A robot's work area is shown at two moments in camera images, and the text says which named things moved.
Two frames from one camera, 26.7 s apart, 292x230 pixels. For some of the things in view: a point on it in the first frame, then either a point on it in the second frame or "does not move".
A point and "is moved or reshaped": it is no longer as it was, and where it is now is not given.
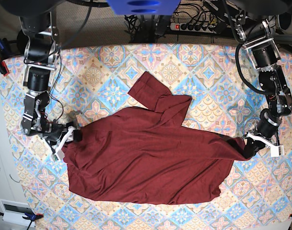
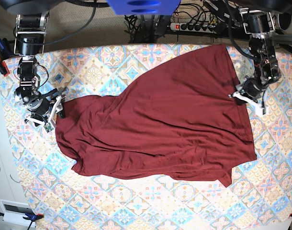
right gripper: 252,146 to 252,90
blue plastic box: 143,7 does not move
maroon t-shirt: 145,155 is moved or reshaped
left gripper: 59,153 to 44,108
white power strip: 190,27 does not move
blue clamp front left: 30,217 does not move
